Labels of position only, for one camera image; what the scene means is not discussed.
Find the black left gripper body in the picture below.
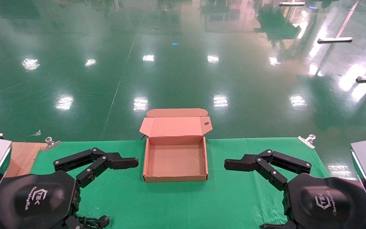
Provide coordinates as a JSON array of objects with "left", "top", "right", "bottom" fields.
[{"left": 0, "top": 170, "right": 78, "bottom": 229}]

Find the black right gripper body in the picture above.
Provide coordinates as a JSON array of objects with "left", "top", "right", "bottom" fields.
[{"left": 286, "top": 173, "right": 366, "bottom": 229}]

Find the black power cord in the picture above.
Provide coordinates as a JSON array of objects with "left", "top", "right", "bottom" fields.
[{"left": 78, "top": 215, "right": 111, "bottom": 228}]

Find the open brown cardboard box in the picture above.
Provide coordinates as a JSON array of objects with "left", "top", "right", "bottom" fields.
[{"left": 139, "top": 108, "right": 213, "bottom": 183}]

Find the metal binder clip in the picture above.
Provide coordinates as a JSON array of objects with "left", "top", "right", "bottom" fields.
[
  {"left": 298, "top": 134, "right": 316, "bottom": 149},
  {"left": 41, "top": 137, "right": 61, "bottom": 152}
]

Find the green tablecloth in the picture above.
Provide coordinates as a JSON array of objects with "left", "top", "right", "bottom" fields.
[{"left": 30, "top": 137, "right": 331, "bottom": 229}]

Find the white stand with long pole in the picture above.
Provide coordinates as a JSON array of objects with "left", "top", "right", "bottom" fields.
[{"left": 317, "top": 0, "right": 360, "bottom": 43}]

